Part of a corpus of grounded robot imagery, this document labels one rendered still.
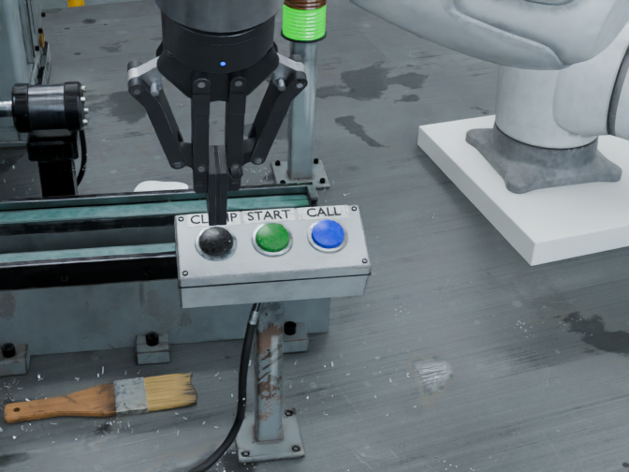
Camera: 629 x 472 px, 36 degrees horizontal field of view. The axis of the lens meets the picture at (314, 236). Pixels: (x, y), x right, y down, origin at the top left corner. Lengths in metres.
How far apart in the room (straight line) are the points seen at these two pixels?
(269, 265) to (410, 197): 0.63
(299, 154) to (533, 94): 0.35
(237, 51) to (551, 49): 0.23
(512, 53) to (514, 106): 0.93
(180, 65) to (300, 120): 0.75
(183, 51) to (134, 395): 0.54
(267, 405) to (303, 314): 0.19
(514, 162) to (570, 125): 0.10
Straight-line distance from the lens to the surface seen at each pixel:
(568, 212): 1.40
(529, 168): 1.44
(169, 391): 1.10
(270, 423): 1.02
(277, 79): 0.70
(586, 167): 1.48
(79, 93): 1.20
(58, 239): 1.20
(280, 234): 0.86
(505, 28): 0.48
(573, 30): 0.48
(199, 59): 0.64
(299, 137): 1.43
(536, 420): 1.11
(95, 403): 1.09
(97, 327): 1.15
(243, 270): 0.85
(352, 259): 0.86
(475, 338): 1.20
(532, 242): 1.32
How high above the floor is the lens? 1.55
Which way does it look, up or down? 34 degrees down
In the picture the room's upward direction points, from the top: 2 degrees clockwise
